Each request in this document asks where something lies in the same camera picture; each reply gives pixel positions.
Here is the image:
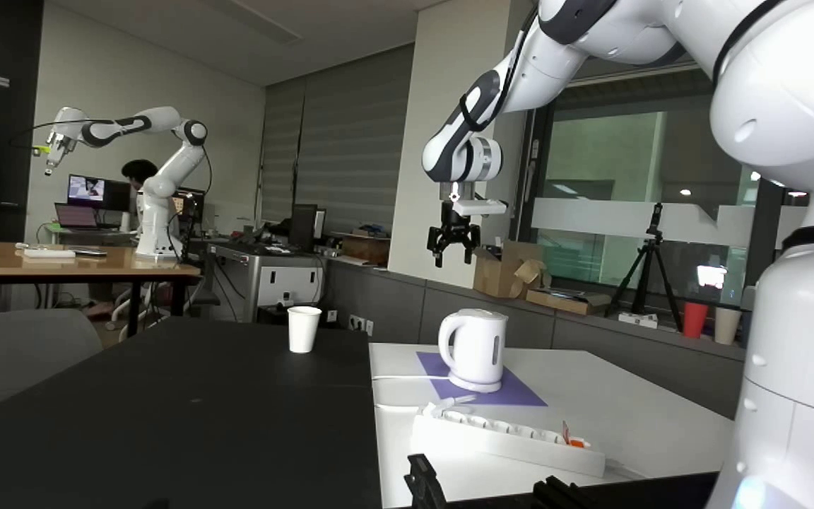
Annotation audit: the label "row of monitors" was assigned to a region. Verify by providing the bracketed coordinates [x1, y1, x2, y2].
[66, 173, 206, 221]

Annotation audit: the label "white plug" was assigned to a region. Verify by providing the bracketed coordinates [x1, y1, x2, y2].
[420, 395, 480, 419]

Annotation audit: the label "window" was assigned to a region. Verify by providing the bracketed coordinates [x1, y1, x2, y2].
[518, 65, 812, 312]

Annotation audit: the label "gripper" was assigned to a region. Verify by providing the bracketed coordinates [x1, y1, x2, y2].
[427, 201, 483, 269]

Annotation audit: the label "purple mat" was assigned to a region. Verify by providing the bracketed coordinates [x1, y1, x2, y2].
[415, 351, 548, 408]

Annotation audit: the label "grey window blinds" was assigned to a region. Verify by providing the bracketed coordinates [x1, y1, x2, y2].
[259, 43, 416, 235]

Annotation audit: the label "flat cardboard box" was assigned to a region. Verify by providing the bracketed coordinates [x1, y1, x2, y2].
[525, 286, 614, 317]

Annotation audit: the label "grey chair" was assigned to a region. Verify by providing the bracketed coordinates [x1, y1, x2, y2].
[0, 308, 105, 426]

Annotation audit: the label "laptop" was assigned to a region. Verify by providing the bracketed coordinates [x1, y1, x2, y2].
[53, 202, 119, 233]

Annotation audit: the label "white paper cup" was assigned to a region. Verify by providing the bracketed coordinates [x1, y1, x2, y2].
[286, 305, 324, 354]

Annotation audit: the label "wooden table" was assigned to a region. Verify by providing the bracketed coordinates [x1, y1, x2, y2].
[0, 242, 202, 339]

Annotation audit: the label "beige cup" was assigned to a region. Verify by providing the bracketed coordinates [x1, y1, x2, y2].
[714, 305, 743, 346]

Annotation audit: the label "person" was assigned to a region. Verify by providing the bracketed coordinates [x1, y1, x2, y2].
[120, 158, 161, 213]

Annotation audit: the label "camera on tripod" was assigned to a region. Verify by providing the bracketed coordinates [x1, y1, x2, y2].
[606, 203, 685, 332]

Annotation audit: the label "grey metal cabinet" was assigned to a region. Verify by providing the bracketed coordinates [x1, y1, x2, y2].
[206, 242, 326, 325]

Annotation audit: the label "white cable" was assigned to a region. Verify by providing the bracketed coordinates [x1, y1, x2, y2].
[371, 373, 452, 413]

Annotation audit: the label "red cup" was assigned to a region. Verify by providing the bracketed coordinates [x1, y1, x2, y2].
[682, 301, 709, 339]

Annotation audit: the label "white power strip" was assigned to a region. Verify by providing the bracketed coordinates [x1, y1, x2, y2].
[410, 406, 607, 479]

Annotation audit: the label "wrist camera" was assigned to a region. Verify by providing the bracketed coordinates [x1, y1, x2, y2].
[452, 199, 509, 217]

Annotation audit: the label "open cardboard box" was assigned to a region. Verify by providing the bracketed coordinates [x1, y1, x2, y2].
[472, 240, 549, 300]

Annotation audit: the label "black computer case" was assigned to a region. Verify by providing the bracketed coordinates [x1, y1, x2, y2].
[289, 203, 327, 251]

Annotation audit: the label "white electric kettle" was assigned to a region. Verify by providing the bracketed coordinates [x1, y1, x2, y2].
[437, 308, 509, 394]

